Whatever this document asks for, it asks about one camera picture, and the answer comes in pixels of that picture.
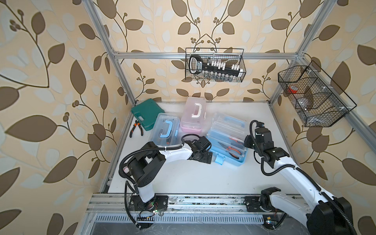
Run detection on blue toolbox with clear lid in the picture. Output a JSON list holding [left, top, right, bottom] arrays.
[[149, 113, 180, 146]]

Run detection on black wire basket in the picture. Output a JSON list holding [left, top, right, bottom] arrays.
[[185, 47, 246, 83], [278, 61, 357, 127]]

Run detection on green plastic tool case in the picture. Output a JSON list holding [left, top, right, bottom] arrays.
[[131, 99, 165, 131]]

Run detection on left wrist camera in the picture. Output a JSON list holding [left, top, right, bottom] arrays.
[[194, 136, 212, 151]]

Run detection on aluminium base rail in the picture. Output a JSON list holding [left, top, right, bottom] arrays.
[[85, 193, 331, 216]]

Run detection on orange handled pliers in box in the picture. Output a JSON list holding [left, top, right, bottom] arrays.
[[219, 142, 241, 160]]

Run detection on black wire basket on back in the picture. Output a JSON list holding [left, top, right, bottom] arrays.
[[185, 47, 246, 83]]

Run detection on orange black pliers on table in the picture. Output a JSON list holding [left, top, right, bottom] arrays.
[[129, 119, 144, 138]]

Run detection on black socket set holder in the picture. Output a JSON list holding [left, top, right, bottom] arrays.
[[185, 53, 246, 79]]

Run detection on pink toolbox with clear lid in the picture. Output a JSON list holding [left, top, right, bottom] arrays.
[[180, 97, 206, 134]]

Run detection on black wire basket on right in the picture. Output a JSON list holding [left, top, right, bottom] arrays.
[[278, 61, 357, 127]]

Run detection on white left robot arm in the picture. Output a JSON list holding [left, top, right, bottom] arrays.
[[118, 134, 212, 204]]

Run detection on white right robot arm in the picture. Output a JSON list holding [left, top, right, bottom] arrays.
[[244, 120, 357, 235]]

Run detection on red tape roll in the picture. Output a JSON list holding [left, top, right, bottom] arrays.
[[287, 85, 299, 94]]

